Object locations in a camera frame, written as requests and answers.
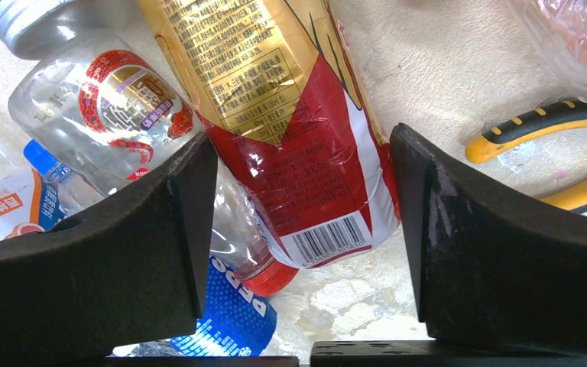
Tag blue Pocari label bottle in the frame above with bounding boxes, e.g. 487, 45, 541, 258
112, 255, 277, 357

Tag red gold label bottle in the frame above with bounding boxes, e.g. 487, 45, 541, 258
138, 0, 401, 268

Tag large orange label bottle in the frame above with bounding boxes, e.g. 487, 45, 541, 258
504, 0, 587, 102

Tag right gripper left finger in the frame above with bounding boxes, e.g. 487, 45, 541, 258
0, 132, 217, 366

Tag clear bottle red cap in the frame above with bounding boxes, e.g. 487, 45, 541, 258
210, 161, 299, 297

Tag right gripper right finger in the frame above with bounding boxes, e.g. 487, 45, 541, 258
390, 124, 587, 355

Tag yellow black pliers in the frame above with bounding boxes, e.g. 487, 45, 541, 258
465, 99, 587, 214

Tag clear jar silver lid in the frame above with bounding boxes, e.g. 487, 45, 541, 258
0, 1, 202, 196

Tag white orange label bottle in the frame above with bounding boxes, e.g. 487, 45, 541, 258
0, 140, 103, 241

